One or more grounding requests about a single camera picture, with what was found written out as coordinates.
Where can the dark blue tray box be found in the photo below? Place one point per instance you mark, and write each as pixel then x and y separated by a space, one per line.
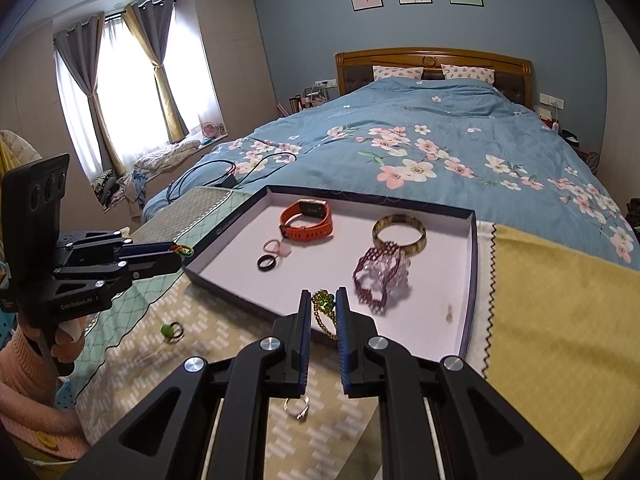
pixel 432 317

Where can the orange smart watch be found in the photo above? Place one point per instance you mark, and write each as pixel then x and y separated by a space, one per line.
pixel 306 221

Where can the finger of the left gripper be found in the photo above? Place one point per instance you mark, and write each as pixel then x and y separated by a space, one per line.
pixel 95 239
pixel 112 261

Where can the patterned pillow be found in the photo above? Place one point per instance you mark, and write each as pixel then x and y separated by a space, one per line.
pixel 468 72
pixel 383 72

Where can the left patterned pillow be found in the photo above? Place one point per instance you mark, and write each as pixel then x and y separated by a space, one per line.
pixel 383 72

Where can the clothes pile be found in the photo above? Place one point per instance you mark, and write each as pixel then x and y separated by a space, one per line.
pixel 633 215

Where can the right patterned pillow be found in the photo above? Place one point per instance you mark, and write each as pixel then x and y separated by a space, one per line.
pixel 468 72

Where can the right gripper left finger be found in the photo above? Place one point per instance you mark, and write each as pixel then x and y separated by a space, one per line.
pixel 208 420

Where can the right grey yellow curtain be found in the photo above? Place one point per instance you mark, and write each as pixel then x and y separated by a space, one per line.
pixel 149 22

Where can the grey yellow curtain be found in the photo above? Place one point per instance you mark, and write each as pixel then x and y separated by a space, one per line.
pixel 76 55
pixel 149 22

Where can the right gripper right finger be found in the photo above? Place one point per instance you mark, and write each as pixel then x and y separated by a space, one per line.
pixel 438 420

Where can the wooden headboard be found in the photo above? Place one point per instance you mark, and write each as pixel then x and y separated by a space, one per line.
pixel 513 76

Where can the left grey yellow curtain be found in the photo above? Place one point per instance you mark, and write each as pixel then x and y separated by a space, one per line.
pixel 76 55

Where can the pink left sleeve forearm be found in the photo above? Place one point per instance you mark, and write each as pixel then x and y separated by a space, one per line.
pixel 27 405

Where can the window seat bedding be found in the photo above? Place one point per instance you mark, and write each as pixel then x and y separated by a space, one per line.
pixel 167 157

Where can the blue floral duvet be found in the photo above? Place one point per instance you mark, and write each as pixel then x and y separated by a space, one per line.
pixel 457 142

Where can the left hand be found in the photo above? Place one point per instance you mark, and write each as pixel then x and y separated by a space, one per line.
pixel 69 337

